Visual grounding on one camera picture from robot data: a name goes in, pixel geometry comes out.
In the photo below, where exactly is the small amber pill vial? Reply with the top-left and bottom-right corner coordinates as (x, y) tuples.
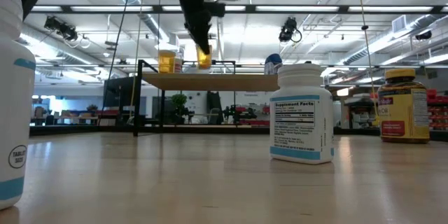
(157, 50), (176, 74)

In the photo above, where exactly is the blue-capped white bottle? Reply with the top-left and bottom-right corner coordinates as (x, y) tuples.
(264, 53), (284, 76)

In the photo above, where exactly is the white supplement facts bottle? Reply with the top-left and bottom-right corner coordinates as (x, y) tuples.
(269, 63), (335, 165)

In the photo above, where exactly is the large white bottle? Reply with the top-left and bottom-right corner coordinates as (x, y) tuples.
(0, 0), (37, 211)

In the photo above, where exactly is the yellow fish oil bottle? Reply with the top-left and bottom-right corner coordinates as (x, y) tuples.
(377, 68), (431, 144)

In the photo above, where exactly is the potted green plant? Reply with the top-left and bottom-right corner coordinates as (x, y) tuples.
(170, 93), (188, 125)

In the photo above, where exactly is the red parts rack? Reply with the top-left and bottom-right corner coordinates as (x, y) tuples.
(236, 104), (271, 127)

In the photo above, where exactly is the black monitor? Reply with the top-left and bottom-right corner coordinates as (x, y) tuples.
(103, 76), (139, 127)

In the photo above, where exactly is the black overhead light bar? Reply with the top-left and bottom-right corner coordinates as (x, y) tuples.
(20, 4), (448, 15)

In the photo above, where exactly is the white ceiling air vent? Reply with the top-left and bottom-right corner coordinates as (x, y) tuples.
(391, 14), (409, 34)

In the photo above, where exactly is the shelving with red bins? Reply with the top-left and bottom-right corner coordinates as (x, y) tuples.
(344, 89), (448, 132)

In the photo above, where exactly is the wooden shelf black metal frame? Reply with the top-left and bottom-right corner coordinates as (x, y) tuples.
(132, 59), (281, 137)

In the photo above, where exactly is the black hanging cable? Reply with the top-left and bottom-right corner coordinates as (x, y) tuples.
(101, 0), (135, 116)

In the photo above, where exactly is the black table rig frame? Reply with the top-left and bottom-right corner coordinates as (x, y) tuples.
(29, 124), (448, 143)

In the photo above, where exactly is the thin hanging cord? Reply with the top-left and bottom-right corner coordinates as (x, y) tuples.
(356, 0), (382, 127)

